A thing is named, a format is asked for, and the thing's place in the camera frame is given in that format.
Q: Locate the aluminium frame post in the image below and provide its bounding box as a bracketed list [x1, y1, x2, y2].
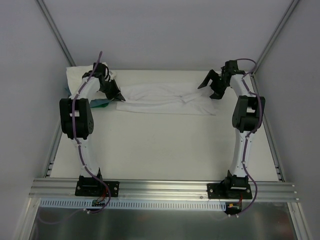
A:
[252, 0, 300, 75]
[35, 0, 76, 67]

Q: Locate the left aluminium frame post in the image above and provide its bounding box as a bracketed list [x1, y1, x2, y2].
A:
[35, 0, 76, 67]

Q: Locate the right aluminium frame post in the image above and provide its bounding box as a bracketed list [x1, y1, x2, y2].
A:
[252, 0, 300, 75]

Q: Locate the left side aluminium rail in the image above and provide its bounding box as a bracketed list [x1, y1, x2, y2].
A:
[42, 94, 73, 178]

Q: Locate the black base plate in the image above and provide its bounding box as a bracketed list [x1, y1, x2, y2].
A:
[206, 183, 253, 200]
[74, 176, 120, 198]

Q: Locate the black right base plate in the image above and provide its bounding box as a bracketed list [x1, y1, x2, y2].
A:
[206, 183, 253, 200]

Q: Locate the white slotted cable duct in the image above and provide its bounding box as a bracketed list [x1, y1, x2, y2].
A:
[39, 198, 226, 212]

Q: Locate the aluminium front rail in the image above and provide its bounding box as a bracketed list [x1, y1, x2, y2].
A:
[29, 177, 300, 202]

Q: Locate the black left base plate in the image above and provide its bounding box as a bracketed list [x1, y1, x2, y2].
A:
[74, 176, 120, 198]

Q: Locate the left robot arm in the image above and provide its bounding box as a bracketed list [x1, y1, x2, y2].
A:
[59, 62, 125, 197]

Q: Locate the folded white t shirt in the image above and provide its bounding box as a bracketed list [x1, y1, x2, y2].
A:
[66, 64, 117, 100]

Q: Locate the folded blue t shirt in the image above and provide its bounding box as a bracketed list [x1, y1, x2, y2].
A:
[64, 87, 110, 106]

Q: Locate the folded green t shirt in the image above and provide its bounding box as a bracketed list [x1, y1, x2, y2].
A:
[90, 103, 109, 108]

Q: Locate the white t shirt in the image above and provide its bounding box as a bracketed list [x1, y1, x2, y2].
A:
[66, 64, 117, 100]
[116, 82, 218, 116]

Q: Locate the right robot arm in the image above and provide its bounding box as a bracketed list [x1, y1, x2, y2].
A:
[198, 59, 266, 200]

